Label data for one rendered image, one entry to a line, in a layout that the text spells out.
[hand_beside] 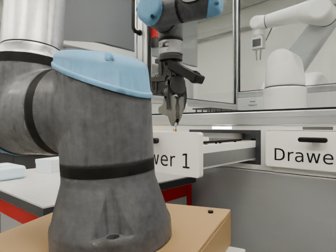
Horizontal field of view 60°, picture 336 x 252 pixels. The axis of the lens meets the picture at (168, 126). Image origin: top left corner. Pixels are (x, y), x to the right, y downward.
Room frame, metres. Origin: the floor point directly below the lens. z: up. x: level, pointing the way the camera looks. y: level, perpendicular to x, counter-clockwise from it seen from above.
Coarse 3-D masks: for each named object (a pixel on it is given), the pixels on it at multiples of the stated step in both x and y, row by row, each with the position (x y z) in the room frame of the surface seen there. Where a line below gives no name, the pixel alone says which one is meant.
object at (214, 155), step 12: (216, 144) 0.79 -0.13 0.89; (228, 144) 0.83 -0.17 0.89; (240, 144) 0.89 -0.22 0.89; (252, 144) 0.95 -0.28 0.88; (204, 156) 0.74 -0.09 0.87; (216, 156) 0.78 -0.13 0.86; (228, 156) 0.83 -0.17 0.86; (240, 156) 0.88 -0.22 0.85; (252, 156) 0.94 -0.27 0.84; (204, 168) 0.74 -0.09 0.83
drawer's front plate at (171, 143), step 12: (156, 132) 0.79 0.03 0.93; (168, 132) 0.76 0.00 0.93; (180, 132) 0.73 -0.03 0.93; (192, 132) 0.71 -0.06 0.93; (156, 144) 0.79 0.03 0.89; (168, 144) 0.76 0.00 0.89; (180, 144) 0.73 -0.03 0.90; (192, 144) 0.71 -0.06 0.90; (156, 156) 0.79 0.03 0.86; (168, 156) 0.76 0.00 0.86; (180, 156) 0.73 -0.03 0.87; (192, 156) 0.71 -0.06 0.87; (156, 168) 0.79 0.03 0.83; (168, 168) 0.76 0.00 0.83; (180, 168) 0.73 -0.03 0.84; (192, 168) 0.71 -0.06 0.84
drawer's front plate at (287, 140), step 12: (276, 132) 0.89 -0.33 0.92; (288, 132) 0.87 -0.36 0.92; (300, 132) 0.84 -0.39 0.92; (312, 132) 0.82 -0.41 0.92; (324, 132) 0.80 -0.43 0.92; (276, 144) 0.89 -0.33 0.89; (288, 144) 0.87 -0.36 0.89; (300, 144) 0.84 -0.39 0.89; (312, 144) 0.82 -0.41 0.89; (324, 144) 0.80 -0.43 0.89; (276, 156) 0.89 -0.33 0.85; (300, 168) 0.84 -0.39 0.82; (312, 168) 0.82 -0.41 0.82; (324, 168) 0.80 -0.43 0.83
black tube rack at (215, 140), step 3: (210, 138) 0.98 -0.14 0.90; (213, 138) 0.99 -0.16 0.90; (216, 138) 0.98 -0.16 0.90; (219, 138) 0.98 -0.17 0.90; (222, 138) 0.99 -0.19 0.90; (225, 138) 0.99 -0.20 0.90; (228, 138) 0.98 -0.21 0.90; (231, 138) 0.99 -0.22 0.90; (234, 138) 0.98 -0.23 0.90; (207, 141) 0.82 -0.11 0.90; (210, 141) 0.83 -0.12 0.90; (213, 141) 0.84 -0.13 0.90; (216, 141) 0.86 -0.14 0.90; (219, 141) 0.87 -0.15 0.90; (222, 141) 0.88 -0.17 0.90; (225, 141) 0.89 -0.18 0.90; (228, 141) 0.91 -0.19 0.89; (234, 141) 0.96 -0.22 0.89
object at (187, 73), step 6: (168, 66) 0.87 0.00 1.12; (174, 66) 0.85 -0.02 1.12; (180, 66) 0.84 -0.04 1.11; (180, 72) 0.84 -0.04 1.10; (186, 72) 0.82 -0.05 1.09; (192, 72) 0.81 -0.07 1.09; (198, 72) 0.82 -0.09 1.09; (186, 78) 0.83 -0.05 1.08; (192, 78) 0.81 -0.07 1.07; (198, 78) 0.81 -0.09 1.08
